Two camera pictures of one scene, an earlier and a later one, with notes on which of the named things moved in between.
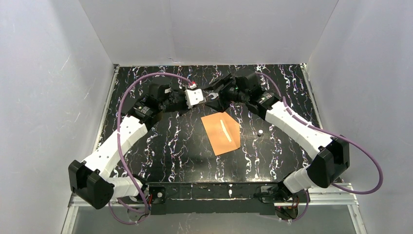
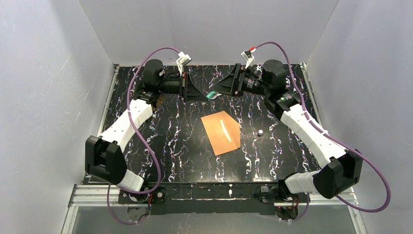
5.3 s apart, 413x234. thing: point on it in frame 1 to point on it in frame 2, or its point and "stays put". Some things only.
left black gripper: (180, 98) to (185, 86)
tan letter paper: (226, 131) stays put
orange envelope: (219, 141) stays put
